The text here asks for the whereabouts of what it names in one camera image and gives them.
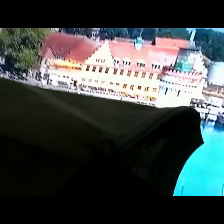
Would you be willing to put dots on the dark green garment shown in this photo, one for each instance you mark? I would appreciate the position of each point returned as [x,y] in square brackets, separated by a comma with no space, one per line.
[83,133]

